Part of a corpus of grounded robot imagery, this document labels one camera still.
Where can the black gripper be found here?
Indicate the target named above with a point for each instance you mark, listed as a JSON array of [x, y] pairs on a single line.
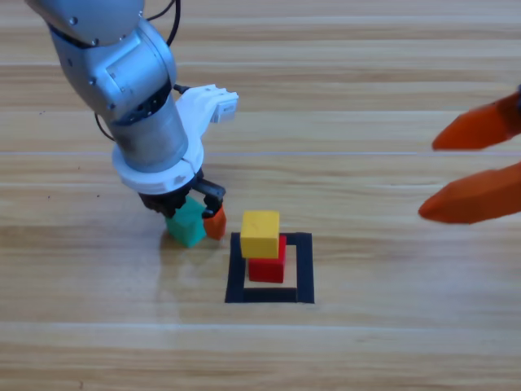
[[163, 201]]

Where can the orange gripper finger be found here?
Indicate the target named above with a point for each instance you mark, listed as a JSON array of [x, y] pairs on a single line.
[[476, 199], [480, 128]]

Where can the green wooden block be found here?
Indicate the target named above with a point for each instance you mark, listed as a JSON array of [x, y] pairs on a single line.
[[189, 228]]

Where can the yellow wooden block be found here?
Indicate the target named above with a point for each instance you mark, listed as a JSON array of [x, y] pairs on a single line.
[[260, 236]]

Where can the red wooden block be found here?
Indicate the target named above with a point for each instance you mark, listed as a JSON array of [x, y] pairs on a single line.
[[266, 271]]

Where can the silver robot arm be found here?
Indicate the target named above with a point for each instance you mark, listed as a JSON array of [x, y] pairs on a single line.
[[114, 69]]

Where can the black tape square outline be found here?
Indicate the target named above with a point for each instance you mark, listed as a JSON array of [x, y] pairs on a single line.
[[268, 295]]

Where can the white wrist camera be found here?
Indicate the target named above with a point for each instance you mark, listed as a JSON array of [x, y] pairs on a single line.
[[226, 108]]

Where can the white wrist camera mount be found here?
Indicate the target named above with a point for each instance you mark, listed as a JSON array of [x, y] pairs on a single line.
[[191, 106]]

